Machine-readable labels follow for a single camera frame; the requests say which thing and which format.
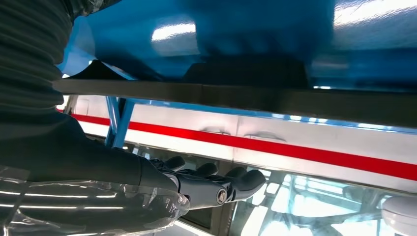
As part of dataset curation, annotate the blue metal shelf rack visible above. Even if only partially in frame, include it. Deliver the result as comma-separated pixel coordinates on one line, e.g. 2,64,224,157
57,0,417,149

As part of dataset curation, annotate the white car red stripe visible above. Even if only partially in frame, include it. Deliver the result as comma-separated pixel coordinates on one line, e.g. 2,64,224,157
55,94,417,236

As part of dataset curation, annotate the white car side mirror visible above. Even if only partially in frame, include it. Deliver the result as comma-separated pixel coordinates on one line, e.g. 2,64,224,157
381,195,417,236

